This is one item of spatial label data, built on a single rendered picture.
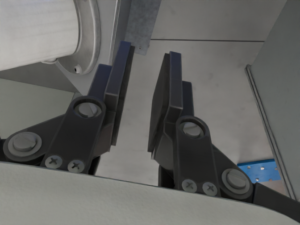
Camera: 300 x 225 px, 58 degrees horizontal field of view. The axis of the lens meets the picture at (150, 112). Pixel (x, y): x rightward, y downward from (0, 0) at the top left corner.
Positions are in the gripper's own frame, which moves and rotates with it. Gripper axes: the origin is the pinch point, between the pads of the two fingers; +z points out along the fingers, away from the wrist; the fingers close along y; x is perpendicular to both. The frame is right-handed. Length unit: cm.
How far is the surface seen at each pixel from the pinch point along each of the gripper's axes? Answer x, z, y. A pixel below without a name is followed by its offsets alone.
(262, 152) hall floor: -155, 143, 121
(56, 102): -129, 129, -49
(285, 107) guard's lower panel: -62, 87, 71
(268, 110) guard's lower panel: -73, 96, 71
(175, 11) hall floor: -53, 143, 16
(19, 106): -129, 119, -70
